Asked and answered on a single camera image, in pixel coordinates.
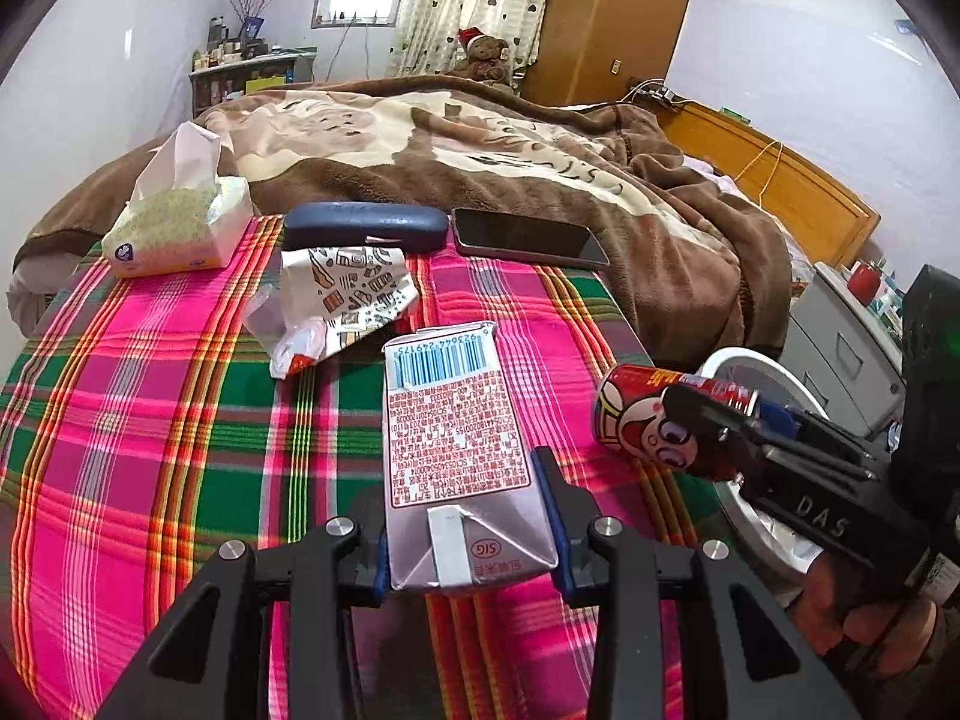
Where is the printed paper wrapper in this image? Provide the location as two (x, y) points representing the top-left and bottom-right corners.
(281, 244), (421, 350)

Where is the power strip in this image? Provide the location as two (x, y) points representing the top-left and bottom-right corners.
(622, 79), (685, 107)

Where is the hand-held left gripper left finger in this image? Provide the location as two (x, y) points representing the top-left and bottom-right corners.
(97, 484), (391, 720)

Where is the wooden wardrobe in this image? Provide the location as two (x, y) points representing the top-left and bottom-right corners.
(521, 0), (702, 106)

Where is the shelf with bottles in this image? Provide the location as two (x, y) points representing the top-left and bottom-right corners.
(187, 45), (320, 121)

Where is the brown patterned blanket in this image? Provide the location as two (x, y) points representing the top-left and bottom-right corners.
(15, 77), (792, 372)

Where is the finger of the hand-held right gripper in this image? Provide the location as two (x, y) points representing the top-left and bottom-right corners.
(660, 386), (880, 482)
(756, 401), (891, 467)

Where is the grey nightstand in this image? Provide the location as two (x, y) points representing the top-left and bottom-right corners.
(780, 262), (908, 440)

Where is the person's right forearm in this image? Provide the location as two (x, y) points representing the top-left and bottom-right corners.
(919, 606), (960, 670)

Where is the wooden headboard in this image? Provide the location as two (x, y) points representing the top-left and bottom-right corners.
(660, 101), (882, 271)

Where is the person's right hand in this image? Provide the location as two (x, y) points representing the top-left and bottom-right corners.
(795, 549), (938, 657)

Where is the clear plastic wrapper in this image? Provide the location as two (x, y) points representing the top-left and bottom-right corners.
(241, 289), (353, 380)

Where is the soft tissue pack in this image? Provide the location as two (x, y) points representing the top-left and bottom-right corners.
(101, 122), (252, 278)

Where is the patterned curtain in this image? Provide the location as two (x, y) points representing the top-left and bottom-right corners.
(386, 0), (560, 80)

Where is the orange cable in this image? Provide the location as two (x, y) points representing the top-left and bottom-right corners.
(735, 141), (785, 203)

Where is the red drink can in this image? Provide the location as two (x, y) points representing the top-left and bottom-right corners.
(592, 364), (762, 481)

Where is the white trash bin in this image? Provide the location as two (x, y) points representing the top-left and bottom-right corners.
(697, 345), (833, 601)

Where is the pink milk carton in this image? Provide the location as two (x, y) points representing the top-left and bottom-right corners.
(381, 322), (560, 593)

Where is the brown teddy bear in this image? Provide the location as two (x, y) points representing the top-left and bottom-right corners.
(448, 28), (518, 87)

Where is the red mug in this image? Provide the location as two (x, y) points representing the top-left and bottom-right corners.
(847, 261), (882, 301)

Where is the white pillow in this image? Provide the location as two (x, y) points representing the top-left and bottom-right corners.
(682, 154), (751, 197)

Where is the black smartphone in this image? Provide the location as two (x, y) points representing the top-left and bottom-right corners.
(450, 206), (610, 269)

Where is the dark blue glasses case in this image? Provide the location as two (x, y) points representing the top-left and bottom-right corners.
(283, 201), (449, 252)

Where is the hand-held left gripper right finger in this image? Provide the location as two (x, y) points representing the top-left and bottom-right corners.
(529, 446), (863, 720)

